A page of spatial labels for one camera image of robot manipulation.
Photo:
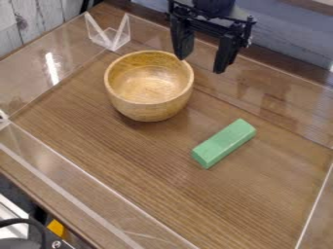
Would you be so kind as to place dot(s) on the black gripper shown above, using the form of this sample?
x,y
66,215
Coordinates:
x,y
216,17

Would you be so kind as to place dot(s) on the green rectangular block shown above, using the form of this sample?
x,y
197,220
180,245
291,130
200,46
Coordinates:
x,y
224,143

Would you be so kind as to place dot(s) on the brown wooden bowl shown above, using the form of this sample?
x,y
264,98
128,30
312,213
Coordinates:
x,y
149,84

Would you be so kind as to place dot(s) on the yellow sticker label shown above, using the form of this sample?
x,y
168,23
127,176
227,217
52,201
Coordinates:
x,y
58,228

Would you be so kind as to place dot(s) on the clear acrylic corner bracket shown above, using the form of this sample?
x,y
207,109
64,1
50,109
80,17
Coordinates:
x,y
110,38

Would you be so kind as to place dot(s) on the clear acrylic front wall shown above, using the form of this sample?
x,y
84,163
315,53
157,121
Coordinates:
x,y
113,217

